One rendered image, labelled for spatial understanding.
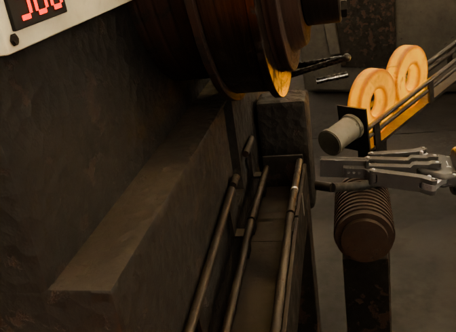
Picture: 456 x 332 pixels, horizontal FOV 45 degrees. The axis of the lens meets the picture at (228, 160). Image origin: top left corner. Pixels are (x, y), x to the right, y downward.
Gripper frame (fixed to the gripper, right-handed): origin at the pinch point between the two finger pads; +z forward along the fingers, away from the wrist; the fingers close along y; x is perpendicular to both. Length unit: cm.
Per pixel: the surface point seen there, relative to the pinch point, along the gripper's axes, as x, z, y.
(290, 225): -4.1, 7.2, -11.8
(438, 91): -7, -24, 63
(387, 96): -2.9, -10.2, 45.6
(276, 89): 16.8, 8.8, -13.3
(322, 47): -44, 12, 274
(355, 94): 0.1, -2.6, 38.0
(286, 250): -4.7, 7.3, -17.5
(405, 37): -35, -37, 261
